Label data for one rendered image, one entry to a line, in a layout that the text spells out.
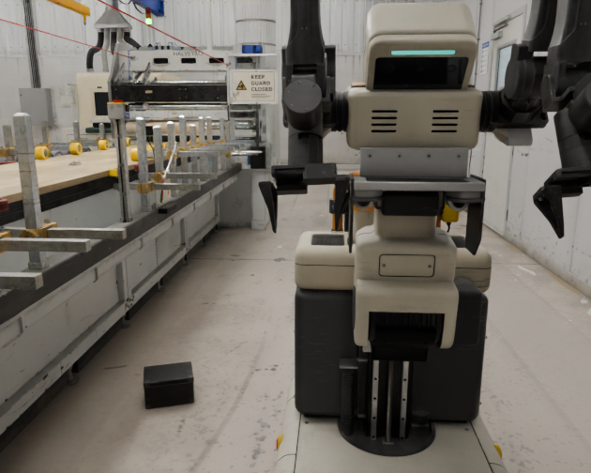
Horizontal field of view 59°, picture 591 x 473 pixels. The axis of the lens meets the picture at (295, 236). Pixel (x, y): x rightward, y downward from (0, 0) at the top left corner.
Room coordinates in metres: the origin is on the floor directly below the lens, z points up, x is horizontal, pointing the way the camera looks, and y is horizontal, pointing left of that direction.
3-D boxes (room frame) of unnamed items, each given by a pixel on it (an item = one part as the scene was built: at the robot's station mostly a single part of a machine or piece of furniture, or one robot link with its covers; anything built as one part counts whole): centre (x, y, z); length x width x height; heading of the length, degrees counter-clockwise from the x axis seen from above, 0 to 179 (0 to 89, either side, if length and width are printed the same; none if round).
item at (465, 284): (1.20, -0.31, 0.68); 0.28 x 0.27 x 0.25; 86
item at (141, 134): (2.58, 0.75, 0.92); 0.04 x 0.04 x 0.48; 87
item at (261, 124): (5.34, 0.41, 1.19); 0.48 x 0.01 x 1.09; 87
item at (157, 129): (2.83, 0.73, 0.87); 0.04 x 0.04 x 0.48; 87
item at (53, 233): (1.62, 0.75, 0.80); 0.43 x 0.03 x 0.04; 87
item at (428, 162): (1.08, -0.24, 0.99); 0.28 x 0.16 x 0.22; 86
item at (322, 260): (1.46, -0.27, 0.59); 0.55 x 0.34 x 0.83; 86
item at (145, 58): (5.75, 1.10, 0.95); 1.65 x 0.70 x 1.90; 87
